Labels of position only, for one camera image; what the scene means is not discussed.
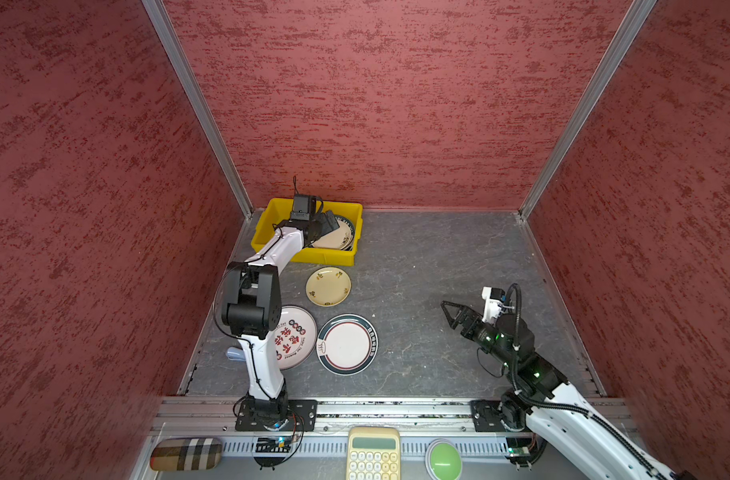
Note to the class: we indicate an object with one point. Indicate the right green circuit board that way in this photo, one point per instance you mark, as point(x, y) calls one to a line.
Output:
point(520, 447)

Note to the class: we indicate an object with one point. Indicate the white plate red characters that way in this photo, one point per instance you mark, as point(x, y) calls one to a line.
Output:
point(295, 336)

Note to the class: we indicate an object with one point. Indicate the cream plate with black blotch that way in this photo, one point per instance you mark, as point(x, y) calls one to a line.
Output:
point(329, 242)

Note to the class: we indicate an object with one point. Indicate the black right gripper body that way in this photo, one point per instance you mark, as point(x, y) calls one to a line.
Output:
point(485, 335)

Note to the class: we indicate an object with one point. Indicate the green circuit board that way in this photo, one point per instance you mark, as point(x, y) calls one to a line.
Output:
point(273, 446)
point(520, 447)

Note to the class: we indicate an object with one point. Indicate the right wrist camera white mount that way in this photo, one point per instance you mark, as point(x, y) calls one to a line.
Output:
point(495, 304)

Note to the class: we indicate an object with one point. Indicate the silver left corner wall strip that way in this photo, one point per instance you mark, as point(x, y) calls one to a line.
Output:
point(168, 37)

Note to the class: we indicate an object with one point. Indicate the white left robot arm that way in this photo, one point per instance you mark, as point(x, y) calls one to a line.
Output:
point(251, 304)

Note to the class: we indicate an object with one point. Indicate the green banded HAO SHI plate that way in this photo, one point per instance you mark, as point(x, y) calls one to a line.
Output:
point(346, 233)

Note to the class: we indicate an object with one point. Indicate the left green circuit board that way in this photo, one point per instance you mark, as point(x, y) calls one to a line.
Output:
point(273, 446)

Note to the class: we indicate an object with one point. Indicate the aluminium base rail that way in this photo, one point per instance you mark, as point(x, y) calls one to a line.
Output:
point(418, 420)

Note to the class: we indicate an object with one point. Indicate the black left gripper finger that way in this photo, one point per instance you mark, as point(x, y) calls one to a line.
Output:
point(328, 221)
point(320, 231)

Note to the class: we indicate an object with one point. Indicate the light blue cup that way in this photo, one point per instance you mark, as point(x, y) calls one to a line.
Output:
point(235, 354)

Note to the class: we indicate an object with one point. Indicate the plaid fabric pouch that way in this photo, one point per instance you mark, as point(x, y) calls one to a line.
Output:
point(187, 454)

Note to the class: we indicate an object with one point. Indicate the small cream plate with calligraphy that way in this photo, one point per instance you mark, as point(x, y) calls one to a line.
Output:
point(328, 287)

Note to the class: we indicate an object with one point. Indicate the yellow calculator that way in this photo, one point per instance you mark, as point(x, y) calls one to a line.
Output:
point(373, 453)

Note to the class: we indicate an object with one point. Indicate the yellow plastic bin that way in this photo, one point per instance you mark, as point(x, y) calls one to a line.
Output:
point(279, 209)

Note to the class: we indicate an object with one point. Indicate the green round push button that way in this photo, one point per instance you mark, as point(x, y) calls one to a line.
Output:
point(443, 460)

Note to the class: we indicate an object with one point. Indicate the white plate green red rim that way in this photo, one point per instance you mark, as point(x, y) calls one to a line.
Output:
point(347, 344)

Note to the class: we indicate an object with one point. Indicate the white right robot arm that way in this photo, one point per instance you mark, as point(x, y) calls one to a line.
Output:
point(542, 400)

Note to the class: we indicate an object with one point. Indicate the silver right corner wall strip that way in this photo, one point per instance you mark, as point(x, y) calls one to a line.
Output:
point(628, 30)

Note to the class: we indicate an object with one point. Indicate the silver corner wall strip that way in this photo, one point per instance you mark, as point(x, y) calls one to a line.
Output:
point(628, 30)
point(168, 37)

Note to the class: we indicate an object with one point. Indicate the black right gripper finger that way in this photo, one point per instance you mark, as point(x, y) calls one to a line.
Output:
point(466, 321)
point(456, 310)

